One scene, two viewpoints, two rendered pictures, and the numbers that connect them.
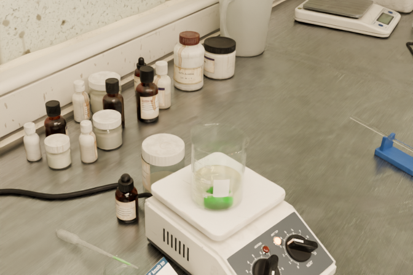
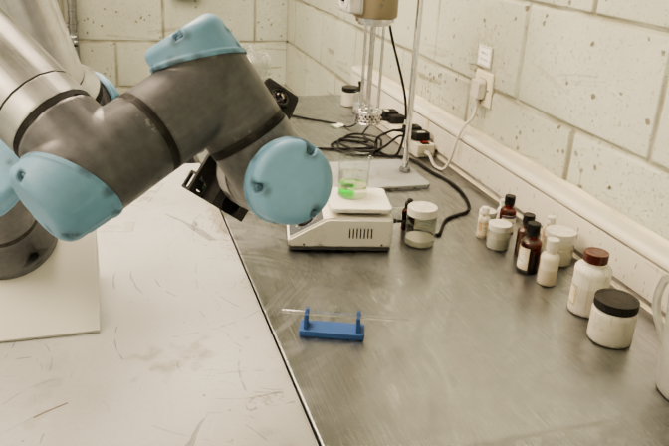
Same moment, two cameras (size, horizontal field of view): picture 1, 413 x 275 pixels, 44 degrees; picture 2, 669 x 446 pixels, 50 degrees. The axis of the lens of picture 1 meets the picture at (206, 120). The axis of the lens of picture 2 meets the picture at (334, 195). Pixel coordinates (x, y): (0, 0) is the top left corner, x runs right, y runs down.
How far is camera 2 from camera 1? 1.68 m
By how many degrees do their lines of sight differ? 109
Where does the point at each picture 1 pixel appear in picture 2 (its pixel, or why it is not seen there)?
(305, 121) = (450, 329)
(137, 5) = not seen: outside the picture
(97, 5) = (641, 198)
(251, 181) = (351, 205)
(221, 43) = (610, 297)
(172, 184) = (376, 191)
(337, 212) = (327, 278)
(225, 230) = not seen: hidden behind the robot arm
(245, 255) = not seen: hidden behind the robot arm
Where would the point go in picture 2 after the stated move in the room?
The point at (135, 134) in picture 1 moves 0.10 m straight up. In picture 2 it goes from (502, 258) to (509, 210)
